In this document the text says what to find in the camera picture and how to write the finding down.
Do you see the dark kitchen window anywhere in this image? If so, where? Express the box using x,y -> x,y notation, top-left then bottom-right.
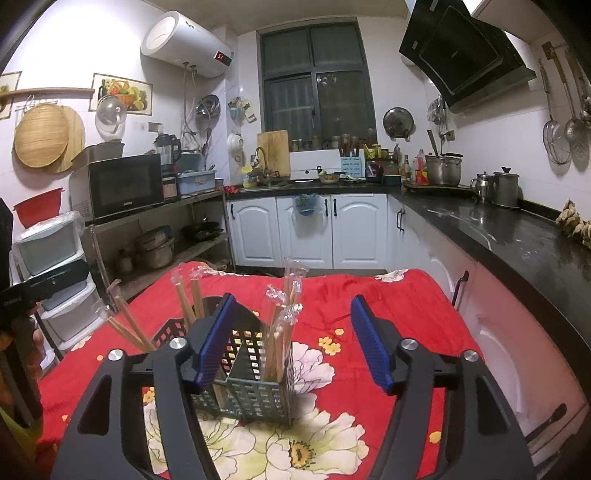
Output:
259,21 -> 376,146

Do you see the left hand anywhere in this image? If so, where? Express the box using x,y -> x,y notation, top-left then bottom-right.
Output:
0,303 -> 47,416

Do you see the white plastic drawer unit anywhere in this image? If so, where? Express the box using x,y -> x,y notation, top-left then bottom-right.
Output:
13,211 -> 103,353

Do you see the red plastic basin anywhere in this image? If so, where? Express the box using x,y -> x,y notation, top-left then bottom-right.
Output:
14,188 -> 63,229

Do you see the red floral tablecloth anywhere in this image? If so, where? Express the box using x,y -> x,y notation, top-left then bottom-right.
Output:
36,270 -> 484,479

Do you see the dark green utensil basket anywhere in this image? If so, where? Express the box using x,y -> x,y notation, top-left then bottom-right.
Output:
153,293 -> 294,429

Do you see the black microwave oven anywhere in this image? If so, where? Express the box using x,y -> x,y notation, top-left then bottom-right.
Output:
68,154 -> 164,223

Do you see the round bamboo tray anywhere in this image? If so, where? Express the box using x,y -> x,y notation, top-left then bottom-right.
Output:
14,103 -> 69,169

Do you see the ginger roots pile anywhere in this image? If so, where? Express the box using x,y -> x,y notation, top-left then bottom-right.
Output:
555,200 -> 591,249

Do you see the glass pot lid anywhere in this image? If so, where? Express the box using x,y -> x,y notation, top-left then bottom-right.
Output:
95,95 -> 127,141

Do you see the steel canister pot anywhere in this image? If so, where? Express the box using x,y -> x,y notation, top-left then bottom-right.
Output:
493,166 -> 520,208

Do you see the steel kettle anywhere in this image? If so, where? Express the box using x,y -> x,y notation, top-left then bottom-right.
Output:
470,172 -> 493,203

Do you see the fruit picture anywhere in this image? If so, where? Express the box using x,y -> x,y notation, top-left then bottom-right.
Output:
88,73 -> 153,116

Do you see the steel stock pot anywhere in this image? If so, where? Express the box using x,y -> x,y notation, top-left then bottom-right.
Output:
426,153 -> 463,187

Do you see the blue knife block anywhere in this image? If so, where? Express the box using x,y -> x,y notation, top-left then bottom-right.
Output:
341,150 -> 366,178

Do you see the wooden cutting board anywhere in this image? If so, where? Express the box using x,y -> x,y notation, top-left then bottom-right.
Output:
257,130 -> 290,177

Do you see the white disinfection box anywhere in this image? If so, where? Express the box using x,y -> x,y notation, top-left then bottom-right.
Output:
290,149 -> 341,181

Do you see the hanging pot lid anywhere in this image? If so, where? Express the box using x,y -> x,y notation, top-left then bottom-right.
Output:
383,107 -> 416,141

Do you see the white water heater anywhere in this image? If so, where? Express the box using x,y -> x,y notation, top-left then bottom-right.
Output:
140,11 -> 233,78

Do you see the black range hood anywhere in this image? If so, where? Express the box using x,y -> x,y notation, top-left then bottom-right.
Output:
400,0 -> 536,114

